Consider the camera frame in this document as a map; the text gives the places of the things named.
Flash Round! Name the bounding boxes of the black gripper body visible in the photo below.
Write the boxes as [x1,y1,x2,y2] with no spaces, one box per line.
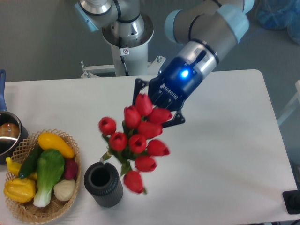
[148,56,203,111]

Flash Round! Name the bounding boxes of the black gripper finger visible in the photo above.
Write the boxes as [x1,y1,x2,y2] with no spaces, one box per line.
[162,110,185,128]
[132,78,149,105]

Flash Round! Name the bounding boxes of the red tulip bouquet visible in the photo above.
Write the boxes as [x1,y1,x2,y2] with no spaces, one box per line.
[98,94,173,194]

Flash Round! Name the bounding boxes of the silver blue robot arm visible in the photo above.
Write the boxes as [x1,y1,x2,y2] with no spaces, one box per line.
[75,0,254,127]

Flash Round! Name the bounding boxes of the dark grey ribbed vase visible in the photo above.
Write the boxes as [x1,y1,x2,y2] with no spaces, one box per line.
[84,162,123,208]

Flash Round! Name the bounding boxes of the yellow squash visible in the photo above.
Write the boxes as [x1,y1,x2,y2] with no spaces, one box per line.
[37,132,75,159]

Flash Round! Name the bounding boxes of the red radish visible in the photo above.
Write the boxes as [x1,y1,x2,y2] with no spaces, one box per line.
[63,159,79,180]

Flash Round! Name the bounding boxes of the green bok choy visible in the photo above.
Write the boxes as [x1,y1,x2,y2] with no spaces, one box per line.
[33,149,65,208]

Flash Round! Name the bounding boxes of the blue plastic bag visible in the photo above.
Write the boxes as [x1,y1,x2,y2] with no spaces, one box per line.
[255,0,300,44]

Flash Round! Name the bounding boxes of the green cucumber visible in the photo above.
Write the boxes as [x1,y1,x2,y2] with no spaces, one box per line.
[18,144,44,179]

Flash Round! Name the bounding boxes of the black device at table edge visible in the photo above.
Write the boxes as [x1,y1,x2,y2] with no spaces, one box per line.
[282,190,300,215]

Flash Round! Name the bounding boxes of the small yellow gourd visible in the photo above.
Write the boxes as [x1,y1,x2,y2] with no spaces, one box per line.
[5,157,38,181]

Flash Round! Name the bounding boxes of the yellow bell pepper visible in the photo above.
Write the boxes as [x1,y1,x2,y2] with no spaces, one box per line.
[4,178,36,203]

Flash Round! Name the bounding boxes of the woven bamboo basket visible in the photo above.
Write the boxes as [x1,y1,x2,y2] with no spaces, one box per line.
[5,129,81,224]

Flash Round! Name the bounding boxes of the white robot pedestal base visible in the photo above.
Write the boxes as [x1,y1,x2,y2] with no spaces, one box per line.
[80,14,166,79]

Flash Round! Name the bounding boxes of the black cable on pedestal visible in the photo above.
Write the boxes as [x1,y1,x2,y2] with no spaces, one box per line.
[118,36,130,76]

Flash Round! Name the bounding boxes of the white frame at right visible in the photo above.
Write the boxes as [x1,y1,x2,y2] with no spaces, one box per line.
[277,80,300,126]

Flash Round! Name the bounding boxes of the blue handled steel pot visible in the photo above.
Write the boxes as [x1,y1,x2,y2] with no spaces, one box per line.
[0,69,28,165]

